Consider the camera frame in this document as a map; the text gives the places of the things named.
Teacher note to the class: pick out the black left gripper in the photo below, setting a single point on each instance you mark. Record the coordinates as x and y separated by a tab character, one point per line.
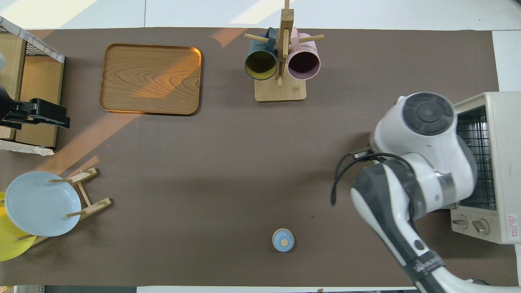
5	106

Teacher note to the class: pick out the cream toaster oven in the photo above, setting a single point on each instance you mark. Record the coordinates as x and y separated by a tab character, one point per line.
506	162

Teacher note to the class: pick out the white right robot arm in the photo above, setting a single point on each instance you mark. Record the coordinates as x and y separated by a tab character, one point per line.
427	134

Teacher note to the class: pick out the light blue plate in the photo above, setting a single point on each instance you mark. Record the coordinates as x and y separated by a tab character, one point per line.
40	203

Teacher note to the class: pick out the wooden plate rack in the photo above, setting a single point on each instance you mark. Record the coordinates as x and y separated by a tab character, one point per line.
91	208

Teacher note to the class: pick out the wooden serving tray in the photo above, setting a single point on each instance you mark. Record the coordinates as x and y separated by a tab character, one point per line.
150	79

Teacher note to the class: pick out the yellow plate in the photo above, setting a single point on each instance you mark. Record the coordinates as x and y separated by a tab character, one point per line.
10	244

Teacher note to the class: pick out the brown table mat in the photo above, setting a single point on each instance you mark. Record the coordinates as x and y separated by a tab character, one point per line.
244	162

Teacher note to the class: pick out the dark blue mug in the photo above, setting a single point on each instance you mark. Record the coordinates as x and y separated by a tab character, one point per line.
260	65

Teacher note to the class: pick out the wooden mug tree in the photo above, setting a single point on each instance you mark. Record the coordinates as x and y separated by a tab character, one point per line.
281	91

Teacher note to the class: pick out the pink mug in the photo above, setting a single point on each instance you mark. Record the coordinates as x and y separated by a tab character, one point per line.
303	63

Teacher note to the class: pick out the blue dome bell wooden knob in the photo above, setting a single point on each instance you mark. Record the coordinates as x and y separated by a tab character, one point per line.
283	240

